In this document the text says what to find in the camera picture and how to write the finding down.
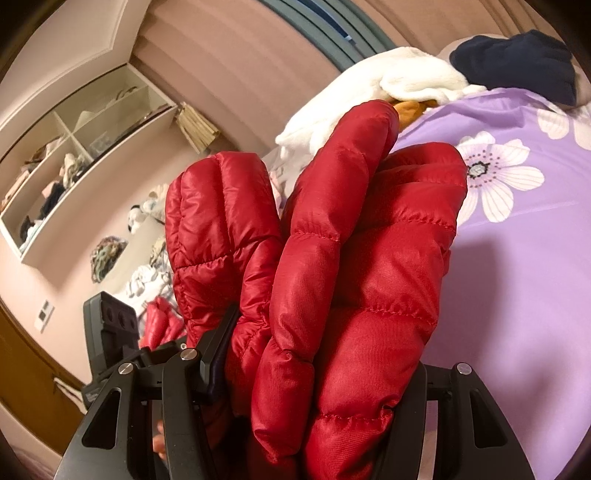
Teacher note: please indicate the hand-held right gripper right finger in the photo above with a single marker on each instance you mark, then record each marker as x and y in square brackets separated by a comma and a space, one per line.
[406, 415]

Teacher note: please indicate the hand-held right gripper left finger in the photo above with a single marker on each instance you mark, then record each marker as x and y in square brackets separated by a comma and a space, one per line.
[216, 369]

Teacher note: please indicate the red puffer jacket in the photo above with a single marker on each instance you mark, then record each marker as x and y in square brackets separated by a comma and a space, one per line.
[351, 277]

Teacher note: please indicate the white cloth pile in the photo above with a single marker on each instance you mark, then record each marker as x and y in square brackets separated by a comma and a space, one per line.
[145, 281]

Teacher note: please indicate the patterned cloth pile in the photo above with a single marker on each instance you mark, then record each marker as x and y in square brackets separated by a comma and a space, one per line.
[107, 258]

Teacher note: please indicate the brown wooden door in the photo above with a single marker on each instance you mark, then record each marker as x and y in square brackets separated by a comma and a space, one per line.
[32, 392]

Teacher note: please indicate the white plush toy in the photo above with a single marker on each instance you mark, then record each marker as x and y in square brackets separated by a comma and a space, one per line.
[145, 210]

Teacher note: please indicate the purple floral bed sheet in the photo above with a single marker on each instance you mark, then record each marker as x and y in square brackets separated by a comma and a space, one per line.
[508, 300]

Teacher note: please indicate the beige pleated curtain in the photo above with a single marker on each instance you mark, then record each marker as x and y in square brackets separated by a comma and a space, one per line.
[231, 55]

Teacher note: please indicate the orange cloth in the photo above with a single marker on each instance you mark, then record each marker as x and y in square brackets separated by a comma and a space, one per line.
[411, 110]

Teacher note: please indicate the white fleece garment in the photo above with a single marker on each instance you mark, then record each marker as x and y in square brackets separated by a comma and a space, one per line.
[360, 92]

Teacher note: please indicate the dark navy garment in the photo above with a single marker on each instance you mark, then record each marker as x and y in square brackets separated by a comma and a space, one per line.
[517, 64]

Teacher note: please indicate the white wall switch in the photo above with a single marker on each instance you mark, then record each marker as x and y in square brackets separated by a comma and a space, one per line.
[45, 316]

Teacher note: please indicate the white wall shelf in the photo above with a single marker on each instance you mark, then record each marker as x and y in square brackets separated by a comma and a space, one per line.
[92, 120]

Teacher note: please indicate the blue-grey window frame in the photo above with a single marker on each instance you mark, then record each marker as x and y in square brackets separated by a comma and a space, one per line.
[323, 27]

